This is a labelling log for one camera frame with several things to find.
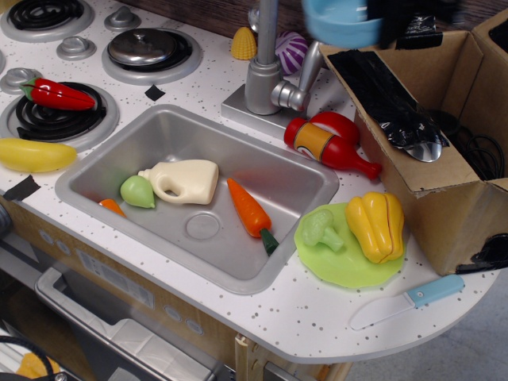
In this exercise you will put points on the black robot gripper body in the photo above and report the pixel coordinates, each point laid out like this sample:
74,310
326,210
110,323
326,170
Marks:
450,12

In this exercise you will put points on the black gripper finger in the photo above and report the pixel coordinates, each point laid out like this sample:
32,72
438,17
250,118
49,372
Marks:
392,28

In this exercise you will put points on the light blue plastic bowl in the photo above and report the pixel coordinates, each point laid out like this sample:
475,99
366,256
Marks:
343,24

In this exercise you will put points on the purple white striped ball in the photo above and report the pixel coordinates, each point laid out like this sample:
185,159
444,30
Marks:
291,49

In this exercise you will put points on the metal spoon in box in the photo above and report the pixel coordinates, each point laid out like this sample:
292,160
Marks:
426,152

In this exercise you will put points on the red toy ketchup bottle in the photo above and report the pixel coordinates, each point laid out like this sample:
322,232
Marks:
327,148

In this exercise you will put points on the yellow toy corn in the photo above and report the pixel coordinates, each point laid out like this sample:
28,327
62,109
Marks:
244,45

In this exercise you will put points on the silver toy faucet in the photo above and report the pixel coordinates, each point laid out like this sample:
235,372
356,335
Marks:
267,102

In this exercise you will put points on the yellow toy bell pepper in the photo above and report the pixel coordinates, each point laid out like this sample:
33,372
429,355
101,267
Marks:
377,222

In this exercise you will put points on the green toy broccoli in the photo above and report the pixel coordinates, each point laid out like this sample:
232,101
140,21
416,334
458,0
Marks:
318,228

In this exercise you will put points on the orange toy carrot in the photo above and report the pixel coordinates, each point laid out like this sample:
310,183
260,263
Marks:
254,218

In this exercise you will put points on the light green plastic plate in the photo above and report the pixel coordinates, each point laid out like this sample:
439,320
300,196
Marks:
347,267

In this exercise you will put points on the stainless steel sink basin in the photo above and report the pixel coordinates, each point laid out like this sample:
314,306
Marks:
208,239

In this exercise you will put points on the black tape piece by sink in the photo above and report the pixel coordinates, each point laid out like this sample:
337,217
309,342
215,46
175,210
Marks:
154,93

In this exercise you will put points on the silver pot lid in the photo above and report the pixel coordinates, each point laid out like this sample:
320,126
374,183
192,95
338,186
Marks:
141,47

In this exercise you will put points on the cream toy detergent jug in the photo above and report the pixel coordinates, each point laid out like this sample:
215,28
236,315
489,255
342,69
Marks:
183,182

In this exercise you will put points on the grey stove knob top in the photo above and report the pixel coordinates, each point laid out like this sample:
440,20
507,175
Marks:
122,20

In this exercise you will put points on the grey stove knob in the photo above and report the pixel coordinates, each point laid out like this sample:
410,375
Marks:
75,48
122,20
14,77

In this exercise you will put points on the light green toy pear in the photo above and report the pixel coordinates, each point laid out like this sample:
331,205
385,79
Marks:
137,191

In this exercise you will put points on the grey stove knob middle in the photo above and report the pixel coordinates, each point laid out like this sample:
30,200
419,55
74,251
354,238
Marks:
75,48

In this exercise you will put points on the small orange toy piece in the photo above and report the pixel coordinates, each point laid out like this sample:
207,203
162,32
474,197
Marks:
111,205

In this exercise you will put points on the red toy chili pepper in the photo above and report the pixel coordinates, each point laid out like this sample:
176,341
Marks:
53,95

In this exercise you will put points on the back left stove burner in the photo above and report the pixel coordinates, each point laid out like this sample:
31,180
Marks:
34,21

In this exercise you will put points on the stove burner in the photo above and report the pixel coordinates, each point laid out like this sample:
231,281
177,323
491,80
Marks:
34,21
80,129

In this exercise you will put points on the front left stove burner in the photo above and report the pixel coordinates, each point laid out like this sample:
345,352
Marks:
80,129

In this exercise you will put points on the grey stove knob left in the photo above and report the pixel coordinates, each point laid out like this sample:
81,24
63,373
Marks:
14,77

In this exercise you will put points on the yellow toy banana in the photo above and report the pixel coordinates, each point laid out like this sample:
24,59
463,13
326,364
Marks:
34,156

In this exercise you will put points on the black tape piece counter edge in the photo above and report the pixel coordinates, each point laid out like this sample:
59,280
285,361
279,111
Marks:
22,190

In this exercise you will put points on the yellow object bottom left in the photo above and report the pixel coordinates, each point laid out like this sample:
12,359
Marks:
31,367

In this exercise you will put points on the toy knife blue handle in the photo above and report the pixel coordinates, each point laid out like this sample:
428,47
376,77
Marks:
382,309

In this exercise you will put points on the grey oven door handle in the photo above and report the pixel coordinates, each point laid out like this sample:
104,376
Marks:
119,342

